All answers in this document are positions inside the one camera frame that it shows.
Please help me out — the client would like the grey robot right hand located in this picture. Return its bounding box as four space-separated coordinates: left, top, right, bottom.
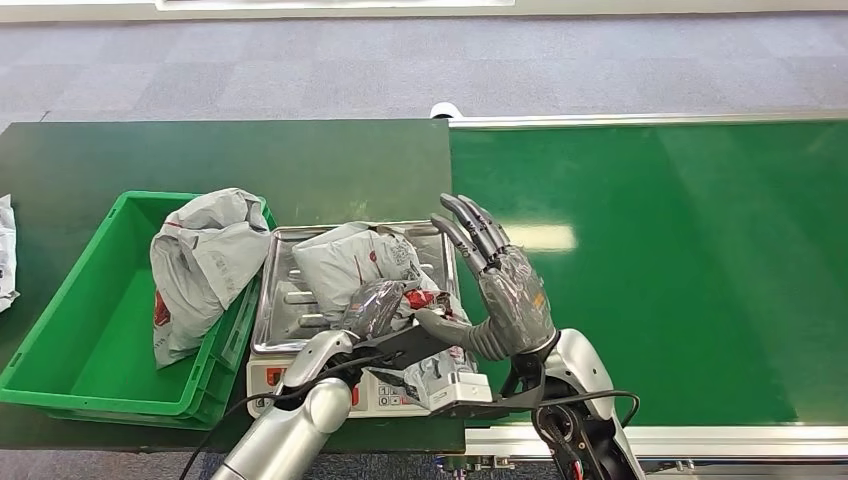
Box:
413 193 558 363

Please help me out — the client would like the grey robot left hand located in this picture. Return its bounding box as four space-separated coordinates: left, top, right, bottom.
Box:
340 278 425 342

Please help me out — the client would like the grey printed mailer package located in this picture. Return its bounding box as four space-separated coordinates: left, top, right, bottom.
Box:
291 221 480 413

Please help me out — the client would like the large grey plastic mailer package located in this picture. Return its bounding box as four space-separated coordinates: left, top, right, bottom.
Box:
149 188 274 370

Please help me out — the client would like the green conveyor belt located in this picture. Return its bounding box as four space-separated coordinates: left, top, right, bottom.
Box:
450 119 848 429

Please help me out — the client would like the steel scale weighing tray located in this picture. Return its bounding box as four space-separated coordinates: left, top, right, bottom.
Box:
250 219 465 356

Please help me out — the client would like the white electronic scale body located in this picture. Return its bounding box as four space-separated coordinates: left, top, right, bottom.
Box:
245 352 433 420

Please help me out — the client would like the green plastic bin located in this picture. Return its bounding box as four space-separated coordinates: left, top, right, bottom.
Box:
0 190 278 433

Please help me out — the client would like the white plastic bag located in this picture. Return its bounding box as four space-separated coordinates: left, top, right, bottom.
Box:
0 194 20 313

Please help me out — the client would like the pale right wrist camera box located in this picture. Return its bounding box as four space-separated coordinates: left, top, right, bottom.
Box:
428 370 494 414

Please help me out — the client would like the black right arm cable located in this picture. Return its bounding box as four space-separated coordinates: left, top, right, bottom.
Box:
535 389 642 432

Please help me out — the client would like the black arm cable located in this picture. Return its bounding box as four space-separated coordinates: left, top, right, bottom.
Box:
535 389 642 432
178 354 389 480

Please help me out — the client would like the metal conveyor mounting bracket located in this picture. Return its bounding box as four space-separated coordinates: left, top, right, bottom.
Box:
439 455 516 474

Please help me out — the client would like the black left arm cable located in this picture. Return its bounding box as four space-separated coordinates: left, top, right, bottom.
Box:
178 354 389 480

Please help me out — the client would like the aluminium conveyor frame rail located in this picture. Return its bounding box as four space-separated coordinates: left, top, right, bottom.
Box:
448 109 848 130
463 423 848 460

